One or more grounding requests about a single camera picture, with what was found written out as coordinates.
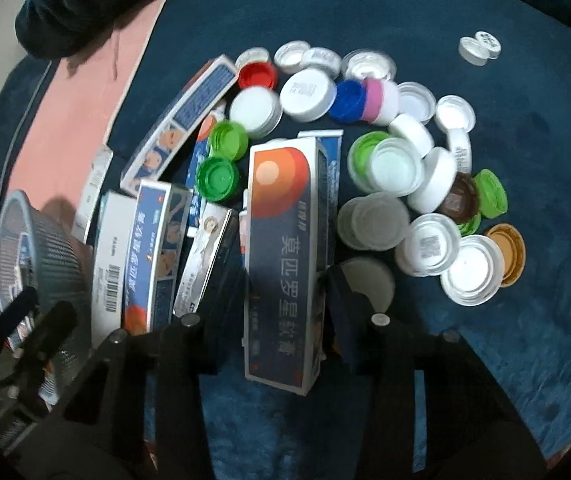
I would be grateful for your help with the pink bottle cap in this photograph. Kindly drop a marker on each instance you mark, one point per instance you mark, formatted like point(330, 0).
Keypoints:
point(375, 100)

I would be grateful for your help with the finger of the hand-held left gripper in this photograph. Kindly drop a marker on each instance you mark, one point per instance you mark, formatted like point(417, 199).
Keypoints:
point(13, 320)
point(50, 332)

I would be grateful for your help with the brown bottle cap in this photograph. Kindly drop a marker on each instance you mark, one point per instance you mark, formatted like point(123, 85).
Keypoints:
point(460, 197)

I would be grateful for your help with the long white box face pictures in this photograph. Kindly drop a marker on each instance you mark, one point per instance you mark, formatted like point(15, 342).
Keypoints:
point(180, 120)

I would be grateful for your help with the white blue medicine box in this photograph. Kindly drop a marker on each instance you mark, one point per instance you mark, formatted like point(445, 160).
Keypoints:
point(329, 160)

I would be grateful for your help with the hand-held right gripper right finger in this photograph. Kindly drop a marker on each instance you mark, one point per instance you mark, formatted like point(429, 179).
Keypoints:
point(340, 320)

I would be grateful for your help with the narrow white box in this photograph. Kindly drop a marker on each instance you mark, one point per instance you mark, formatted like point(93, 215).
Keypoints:
point(93, 185)

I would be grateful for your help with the tan bottle cap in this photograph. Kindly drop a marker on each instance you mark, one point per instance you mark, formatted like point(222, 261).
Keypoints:
point(508, 255)

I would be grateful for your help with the dark navy duvet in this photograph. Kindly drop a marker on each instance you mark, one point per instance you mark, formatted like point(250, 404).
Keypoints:
point(75, 15)

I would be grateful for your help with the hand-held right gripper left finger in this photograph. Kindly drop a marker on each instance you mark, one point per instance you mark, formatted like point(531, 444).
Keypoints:
point(220, 330)

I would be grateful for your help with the pink towel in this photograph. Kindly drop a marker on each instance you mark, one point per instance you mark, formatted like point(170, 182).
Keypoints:
point(80, 110)

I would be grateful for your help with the navy box faces orange circle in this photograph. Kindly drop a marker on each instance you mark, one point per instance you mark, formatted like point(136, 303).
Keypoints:
point(158, 240)

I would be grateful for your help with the green bottle cap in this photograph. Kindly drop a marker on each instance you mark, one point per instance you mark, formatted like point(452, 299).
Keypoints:
point(471, 226)
point(218, 178)
point(493, 192)
point(360, 152)
point(228, 140)

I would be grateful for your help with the white silver emblem box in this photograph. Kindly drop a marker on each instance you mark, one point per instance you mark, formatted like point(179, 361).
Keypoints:
point(203, 255)

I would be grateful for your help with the navy medicine box orange circle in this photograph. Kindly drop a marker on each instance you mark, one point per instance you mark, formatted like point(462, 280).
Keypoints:
point(285, 260)

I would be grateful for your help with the red bottle cap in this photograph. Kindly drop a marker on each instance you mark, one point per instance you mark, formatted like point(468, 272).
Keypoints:
point(258, 76)

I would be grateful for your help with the pile of white bottle caps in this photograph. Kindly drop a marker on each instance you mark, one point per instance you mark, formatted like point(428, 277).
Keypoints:
point(308, 95)

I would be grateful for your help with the blue bottle cap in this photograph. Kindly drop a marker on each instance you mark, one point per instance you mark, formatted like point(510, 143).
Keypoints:
point(348, 100)

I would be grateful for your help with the white barcode box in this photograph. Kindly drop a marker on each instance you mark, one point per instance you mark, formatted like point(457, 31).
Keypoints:
point(110, 255)

